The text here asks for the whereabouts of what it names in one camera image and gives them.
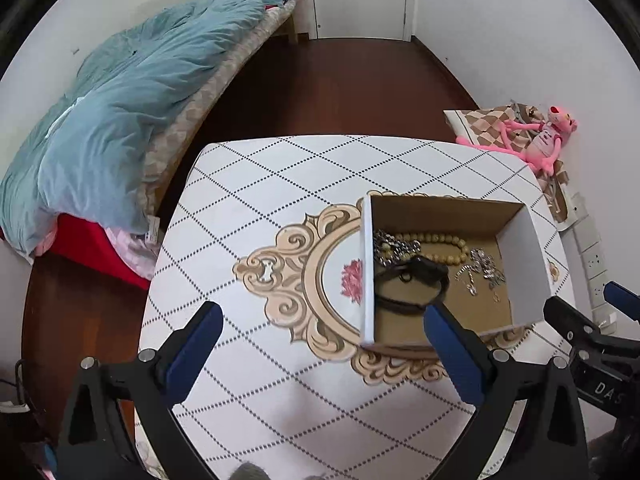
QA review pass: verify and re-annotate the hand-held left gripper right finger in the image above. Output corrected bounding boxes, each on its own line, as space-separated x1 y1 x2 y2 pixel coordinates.
422 303 591 480

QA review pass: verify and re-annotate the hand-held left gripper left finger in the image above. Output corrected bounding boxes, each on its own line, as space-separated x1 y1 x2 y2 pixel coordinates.
56 301 224 480

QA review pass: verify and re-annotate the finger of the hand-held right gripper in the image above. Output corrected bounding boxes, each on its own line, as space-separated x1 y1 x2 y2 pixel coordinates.
603 281 640 322
544 296 601 344

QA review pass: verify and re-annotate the cardboard box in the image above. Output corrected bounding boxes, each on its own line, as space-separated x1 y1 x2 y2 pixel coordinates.
361 191 553 348

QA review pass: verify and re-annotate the black band bracelet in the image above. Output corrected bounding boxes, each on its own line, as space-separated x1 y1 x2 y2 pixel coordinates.
375 256 451 316

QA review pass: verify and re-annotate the silver link bracelet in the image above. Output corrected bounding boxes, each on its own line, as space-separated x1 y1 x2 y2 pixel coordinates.
454 248 507 296

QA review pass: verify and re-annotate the wooden bead bracelet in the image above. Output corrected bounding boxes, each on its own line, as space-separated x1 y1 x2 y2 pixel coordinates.
380 231 471 266

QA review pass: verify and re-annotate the thick silver chain bracelet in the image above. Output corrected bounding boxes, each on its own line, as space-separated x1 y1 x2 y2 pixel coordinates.
374 230 422 267

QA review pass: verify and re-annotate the white power strip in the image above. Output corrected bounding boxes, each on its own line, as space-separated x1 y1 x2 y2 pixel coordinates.
557 192 621 333

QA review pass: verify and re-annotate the pink cloth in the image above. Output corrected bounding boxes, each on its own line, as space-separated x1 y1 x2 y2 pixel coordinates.
105 227 162 281

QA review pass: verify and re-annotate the grey fuzzy cloth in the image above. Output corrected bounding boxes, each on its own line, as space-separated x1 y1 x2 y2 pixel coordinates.
232 462 268 480

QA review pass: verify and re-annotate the red bed sheet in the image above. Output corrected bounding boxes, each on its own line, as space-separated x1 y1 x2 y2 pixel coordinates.
35 212 151 291

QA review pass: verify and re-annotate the white diamond-print tablecloth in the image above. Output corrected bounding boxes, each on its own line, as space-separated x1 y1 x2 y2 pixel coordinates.
134 134 571 480

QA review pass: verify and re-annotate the pink plush toy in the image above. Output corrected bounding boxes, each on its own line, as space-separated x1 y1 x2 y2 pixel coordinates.
455 105 578 177

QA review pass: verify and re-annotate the brown checkered cushion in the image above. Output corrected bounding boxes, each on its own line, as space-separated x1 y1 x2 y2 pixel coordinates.
444 101 576 223

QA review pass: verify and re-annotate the bed with patterned mattress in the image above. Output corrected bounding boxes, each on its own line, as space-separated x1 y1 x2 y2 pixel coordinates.
137 0 301 206

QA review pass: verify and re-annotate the light blue duvet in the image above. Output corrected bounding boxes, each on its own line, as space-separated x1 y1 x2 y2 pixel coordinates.
0 0 273 256

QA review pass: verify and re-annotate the white door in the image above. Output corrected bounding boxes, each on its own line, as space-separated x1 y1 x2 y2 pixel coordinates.
310 0 414 42

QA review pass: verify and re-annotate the wooden bed frame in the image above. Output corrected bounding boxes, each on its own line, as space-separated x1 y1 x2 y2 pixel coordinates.
272 7 300 45

